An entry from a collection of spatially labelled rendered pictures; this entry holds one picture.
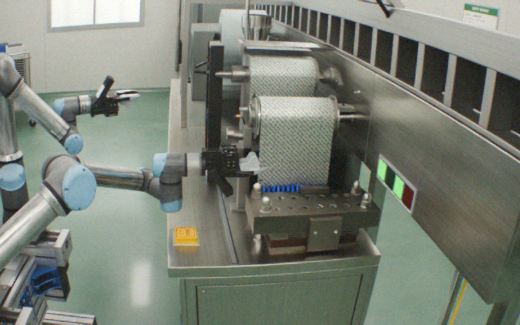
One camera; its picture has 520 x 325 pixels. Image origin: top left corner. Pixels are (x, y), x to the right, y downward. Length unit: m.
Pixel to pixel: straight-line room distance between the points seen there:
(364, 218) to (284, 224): 0.26
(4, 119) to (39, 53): 5.59
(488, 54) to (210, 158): 0.92
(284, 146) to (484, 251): 0.81
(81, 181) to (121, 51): 5.89
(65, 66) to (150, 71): 1.37
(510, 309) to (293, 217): 0.71
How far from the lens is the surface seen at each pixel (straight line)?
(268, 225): 1.39
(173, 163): 1.46
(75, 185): 1.23
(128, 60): 7.08
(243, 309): 1.49
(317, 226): 1.41
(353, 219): 1.46
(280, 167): 1.54
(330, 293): 1.53
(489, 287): 0.95
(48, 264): 1.82
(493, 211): 0.92
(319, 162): 1.56
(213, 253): 1.43
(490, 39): 0.95
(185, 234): 1.48
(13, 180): 1.71
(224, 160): 1.46
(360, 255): 1.48
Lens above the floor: 1.68
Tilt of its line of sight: 22 degrees down
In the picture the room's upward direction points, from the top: 3 degrees clockwise
